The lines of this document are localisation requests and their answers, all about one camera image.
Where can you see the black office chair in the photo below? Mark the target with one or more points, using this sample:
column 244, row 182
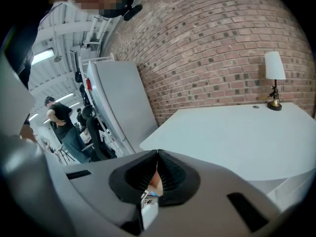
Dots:
column 98, row 137

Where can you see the person's black clothing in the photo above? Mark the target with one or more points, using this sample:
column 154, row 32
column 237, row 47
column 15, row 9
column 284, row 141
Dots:
column 22, row 33

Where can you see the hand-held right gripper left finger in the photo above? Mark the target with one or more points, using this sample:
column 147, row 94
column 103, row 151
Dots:
column 98, row 181

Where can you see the white shelf rack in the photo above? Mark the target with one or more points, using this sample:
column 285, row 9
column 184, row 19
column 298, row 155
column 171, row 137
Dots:
column 97, row 59

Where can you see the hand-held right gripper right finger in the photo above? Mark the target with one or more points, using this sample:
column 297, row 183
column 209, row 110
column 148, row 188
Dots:
column 212, row 194

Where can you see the ceiling light strip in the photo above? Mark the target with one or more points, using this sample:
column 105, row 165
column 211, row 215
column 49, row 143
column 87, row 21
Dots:
column 42, row 56
column 64, row 97

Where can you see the white desk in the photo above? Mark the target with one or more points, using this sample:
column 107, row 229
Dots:
column 234, row 142

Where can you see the black head camera mount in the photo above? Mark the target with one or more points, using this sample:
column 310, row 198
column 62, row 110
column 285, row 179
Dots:
column 128, row 1

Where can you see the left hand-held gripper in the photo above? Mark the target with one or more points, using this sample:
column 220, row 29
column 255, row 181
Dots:
column 14, row 100

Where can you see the red label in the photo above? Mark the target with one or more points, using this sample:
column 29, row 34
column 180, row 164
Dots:
column 89, row 84

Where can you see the table lamp with white shade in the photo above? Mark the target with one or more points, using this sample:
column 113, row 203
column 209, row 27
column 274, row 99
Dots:
column 274, row 65

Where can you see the folding stool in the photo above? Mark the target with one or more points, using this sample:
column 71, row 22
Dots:
column 65, row 154

